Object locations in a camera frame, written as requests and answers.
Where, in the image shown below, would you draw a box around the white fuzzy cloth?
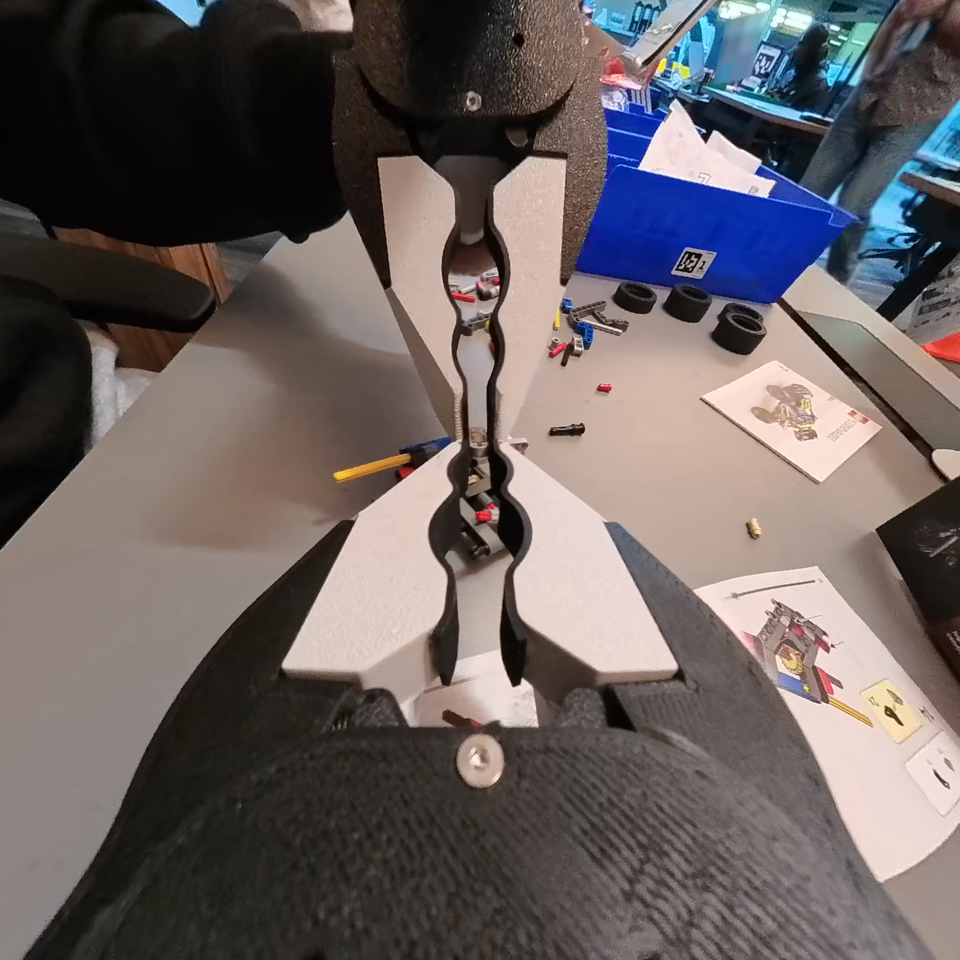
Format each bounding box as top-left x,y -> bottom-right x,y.
82,326 -> 155,451

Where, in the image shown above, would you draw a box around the person's left forearm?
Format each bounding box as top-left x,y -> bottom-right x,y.
0,0 -> 355,246

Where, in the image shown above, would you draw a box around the white paper sheets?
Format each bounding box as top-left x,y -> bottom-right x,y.
637,99 -> 778,201

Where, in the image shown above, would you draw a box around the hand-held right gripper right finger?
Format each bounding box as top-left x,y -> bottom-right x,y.
496,441 -> 681,689

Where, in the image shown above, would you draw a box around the black office chair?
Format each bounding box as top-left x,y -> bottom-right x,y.
0,231 -> 219,543

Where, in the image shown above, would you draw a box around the partly built lego chassis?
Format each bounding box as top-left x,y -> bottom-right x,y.
333,426 -> 531,564

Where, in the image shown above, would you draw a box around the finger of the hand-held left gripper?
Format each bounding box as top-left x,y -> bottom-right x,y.
486,153 -> 567,449
377,155 -> 471,445

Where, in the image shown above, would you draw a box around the closed instruction booklet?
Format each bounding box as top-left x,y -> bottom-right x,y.
700,360 -> 885,486

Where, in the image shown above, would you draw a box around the dark background table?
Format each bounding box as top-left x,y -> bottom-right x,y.
703,81 -> 835,141

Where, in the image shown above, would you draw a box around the blue storage bin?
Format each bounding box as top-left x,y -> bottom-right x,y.
603,105 -> 670,175
576,161 -> 861,305

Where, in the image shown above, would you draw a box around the black lego set box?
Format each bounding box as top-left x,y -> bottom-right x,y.
875,474 -> 960,678

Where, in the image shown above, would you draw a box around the dark flat panel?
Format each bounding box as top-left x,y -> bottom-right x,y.
793,309 -> 960,453

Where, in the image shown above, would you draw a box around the open instruction booklet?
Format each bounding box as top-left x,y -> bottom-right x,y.
414,566 -> 960,884

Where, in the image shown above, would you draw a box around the pile of loose lego pieces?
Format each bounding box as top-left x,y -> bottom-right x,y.
447,266 -> 633,369

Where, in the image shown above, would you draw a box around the wooden post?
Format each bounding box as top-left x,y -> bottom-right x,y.
56,225 -> 231,374

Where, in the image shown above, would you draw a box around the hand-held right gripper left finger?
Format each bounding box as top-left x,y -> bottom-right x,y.
281,441 -> 468,689

